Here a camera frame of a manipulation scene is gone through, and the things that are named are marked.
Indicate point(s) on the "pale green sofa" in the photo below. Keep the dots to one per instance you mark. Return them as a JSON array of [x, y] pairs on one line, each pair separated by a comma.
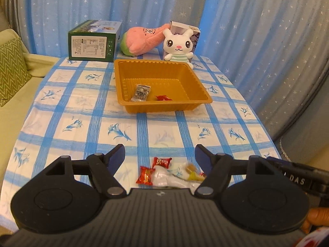
[[14, 112]]

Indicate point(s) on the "green printed carton box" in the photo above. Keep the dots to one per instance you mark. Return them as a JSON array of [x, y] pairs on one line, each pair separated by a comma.
[[94, 40]]

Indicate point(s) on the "blue star curtain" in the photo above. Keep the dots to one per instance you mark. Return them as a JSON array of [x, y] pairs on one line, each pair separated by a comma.
[[274, 51]]

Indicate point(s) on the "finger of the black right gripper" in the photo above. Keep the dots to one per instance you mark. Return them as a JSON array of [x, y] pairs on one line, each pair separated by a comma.
[[217, 170]]

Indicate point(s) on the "orange plastic tray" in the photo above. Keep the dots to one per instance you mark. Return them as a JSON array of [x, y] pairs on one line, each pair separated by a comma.
[[176, 80]]

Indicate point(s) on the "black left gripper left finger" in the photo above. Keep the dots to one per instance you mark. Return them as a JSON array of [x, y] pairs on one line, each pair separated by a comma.
[[102, 170]]

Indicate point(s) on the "person's right hand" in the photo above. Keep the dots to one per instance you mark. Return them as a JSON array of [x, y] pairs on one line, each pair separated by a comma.
[[316, 217]]

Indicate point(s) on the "pink starfish plush toy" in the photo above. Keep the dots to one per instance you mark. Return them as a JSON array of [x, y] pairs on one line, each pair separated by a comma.
[[139, 40]]

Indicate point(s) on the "red snack packet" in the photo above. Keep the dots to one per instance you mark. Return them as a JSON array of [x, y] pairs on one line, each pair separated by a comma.
[[163, 98]]

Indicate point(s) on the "small red candy top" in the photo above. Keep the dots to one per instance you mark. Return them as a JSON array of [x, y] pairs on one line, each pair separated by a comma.
[[163, 162]]

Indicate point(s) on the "green chevron cushion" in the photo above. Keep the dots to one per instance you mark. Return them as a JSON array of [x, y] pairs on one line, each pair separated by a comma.
[[14, 74]]

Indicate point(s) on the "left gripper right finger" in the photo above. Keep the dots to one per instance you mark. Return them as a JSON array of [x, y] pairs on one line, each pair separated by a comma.
[[278, 162]]

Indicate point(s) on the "clear brown candy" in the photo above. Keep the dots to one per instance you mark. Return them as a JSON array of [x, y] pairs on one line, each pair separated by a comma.
[[194, 174]]

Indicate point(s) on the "clear dark snack packet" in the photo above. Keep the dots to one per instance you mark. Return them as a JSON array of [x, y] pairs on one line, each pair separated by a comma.
[[141, 93]]

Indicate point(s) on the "blue checked floral tablecloth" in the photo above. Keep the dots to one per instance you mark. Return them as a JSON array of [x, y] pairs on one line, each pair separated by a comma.
[[75, 112]]

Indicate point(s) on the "white green snack bag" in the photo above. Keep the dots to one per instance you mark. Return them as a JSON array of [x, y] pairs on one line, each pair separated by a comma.
[[176, 178]]

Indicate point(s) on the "small red candy packet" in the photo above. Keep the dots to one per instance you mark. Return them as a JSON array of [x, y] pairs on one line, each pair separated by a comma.
[[145, 176]]

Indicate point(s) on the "white bunny plush toy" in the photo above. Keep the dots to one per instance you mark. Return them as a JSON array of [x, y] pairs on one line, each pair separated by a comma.
[[178, 48]]

